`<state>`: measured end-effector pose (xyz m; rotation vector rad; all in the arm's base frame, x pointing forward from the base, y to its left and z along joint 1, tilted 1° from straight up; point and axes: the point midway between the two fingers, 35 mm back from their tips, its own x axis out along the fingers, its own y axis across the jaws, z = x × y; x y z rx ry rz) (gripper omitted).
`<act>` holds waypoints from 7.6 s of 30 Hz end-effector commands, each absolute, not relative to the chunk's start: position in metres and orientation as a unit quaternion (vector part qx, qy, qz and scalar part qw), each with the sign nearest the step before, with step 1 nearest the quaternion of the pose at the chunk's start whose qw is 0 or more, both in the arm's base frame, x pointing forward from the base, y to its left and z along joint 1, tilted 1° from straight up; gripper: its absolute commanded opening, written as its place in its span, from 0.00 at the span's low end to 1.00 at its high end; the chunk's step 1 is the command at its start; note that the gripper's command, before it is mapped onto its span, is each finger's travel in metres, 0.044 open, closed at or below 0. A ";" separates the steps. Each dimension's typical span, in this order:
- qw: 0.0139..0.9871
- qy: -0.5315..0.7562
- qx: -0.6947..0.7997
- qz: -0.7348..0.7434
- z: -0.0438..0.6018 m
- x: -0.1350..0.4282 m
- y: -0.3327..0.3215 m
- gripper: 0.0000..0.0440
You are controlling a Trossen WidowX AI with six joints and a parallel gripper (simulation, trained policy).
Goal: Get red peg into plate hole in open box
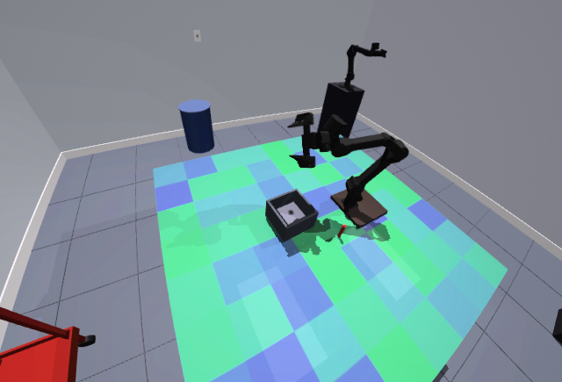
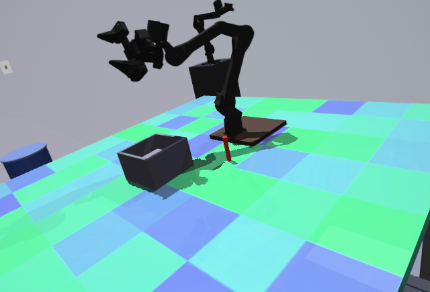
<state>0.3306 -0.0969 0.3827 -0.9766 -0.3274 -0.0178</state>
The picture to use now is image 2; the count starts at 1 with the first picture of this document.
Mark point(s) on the dark red peg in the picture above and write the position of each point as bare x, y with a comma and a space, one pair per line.
226, 147

